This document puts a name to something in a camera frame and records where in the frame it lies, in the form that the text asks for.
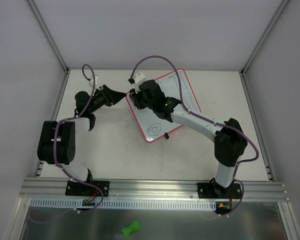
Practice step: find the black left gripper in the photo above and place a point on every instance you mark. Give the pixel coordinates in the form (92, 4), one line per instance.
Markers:
(106, 95)

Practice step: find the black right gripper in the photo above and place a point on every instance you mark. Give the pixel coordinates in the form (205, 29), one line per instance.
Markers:
(137, 99)

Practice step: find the pink framed whiteboard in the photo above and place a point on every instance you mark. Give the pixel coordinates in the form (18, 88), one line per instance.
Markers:
(174, 84)

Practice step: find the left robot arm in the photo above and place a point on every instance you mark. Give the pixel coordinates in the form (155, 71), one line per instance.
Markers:
(57, 143)

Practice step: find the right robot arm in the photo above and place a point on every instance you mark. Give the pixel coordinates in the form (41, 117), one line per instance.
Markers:
(228, 139)

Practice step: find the whiteboard stand foot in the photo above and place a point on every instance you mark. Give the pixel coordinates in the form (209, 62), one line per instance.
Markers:
(166, 135)

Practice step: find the green bone shaped toy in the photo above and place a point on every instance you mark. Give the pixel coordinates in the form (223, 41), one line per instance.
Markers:
(131, 228)

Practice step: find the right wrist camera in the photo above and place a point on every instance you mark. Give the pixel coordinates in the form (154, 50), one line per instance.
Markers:
(139, 78)

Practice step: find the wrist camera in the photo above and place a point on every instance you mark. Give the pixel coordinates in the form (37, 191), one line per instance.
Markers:
(93, 81)
(139, 78)

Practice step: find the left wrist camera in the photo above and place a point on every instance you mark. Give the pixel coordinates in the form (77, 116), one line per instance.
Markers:
(93, 81)

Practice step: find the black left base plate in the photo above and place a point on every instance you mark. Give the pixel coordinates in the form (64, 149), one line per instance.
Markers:
(80, 190)

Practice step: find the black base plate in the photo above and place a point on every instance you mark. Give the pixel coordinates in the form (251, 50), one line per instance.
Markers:
(212, 190)
(80, 190)

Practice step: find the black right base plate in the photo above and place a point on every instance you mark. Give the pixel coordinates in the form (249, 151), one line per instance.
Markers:
(212, 190)

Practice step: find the white slotted cable duct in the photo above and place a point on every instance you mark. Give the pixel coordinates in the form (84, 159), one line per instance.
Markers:
(192, 205)

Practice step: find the aluminium mounting rail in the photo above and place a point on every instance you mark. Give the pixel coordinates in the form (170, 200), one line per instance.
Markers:
(175, 190)

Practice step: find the left aluminium frame post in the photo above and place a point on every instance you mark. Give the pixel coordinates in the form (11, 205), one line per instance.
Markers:
(47, 34)

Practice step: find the aluminium frame post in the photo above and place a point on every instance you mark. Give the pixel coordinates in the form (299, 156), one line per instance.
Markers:
(264, 36)
(47, 34)

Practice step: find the right aluminium frame post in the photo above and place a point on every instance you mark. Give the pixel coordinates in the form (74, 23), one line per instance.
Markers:
(264, 36)

